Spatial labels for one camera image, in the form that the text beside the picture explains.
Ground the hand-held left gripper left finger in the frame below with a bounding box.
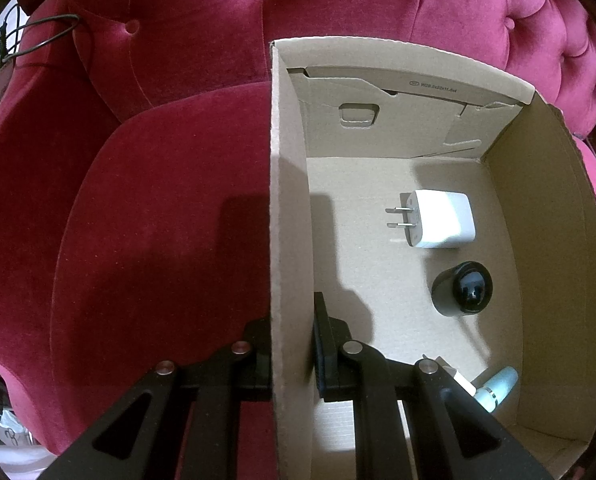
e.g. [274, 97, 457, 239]
[38, 305, 273, 480]

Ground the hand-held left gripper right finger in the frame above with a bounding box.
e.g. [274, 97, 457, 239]
[313, 291, 554, 480]

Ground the cardboard box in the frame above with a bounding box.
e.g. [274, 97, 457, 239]
[268, 36, 596, 480]

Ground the light blue capped tube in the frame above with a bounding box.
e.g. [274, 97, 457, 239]
[435, 356, 519, 415]

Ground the white wall charger plug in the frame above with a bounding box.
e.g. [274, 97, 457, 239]
[384, 188, 475, 250]

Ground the pink velvet seat cushion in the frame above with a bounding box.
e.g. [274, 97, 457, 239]
[50, 80, 273, 461]

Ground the pink velvet tufted sofa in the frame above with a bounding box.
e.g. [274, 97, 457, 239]
[0, 0, 596, 480]

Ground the black round camera device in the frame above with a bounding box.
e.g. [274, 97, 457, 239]
[430, 260, 494, 318]

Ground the thin dark cord loop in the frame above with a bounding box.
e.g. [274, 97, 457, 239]
[0, 4, 81, 61]

